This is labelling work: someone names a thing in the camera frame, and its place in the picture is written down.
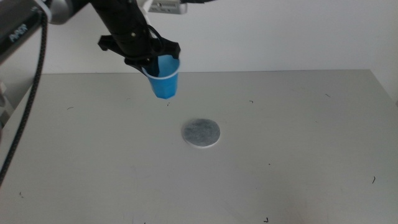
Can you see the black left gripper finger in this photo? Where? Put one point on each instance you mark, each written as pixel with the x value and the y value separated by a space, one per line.
pixel 138 64
pixel 155 68

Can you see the blue plastic cup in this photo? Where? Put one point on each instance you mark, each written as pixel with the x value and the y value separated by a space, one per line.
pixel 164 87

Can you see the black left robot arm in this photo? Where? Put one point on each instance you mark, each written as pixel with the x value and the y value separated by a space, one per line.
pixel 15 29

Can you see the round grey cup mat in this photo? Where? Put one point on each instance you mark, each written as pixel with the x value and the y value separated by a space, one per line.
pixel 201 133

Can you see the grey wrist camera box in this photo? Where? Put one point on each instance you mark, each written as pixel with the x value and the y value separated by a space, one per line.
pixel 168 6

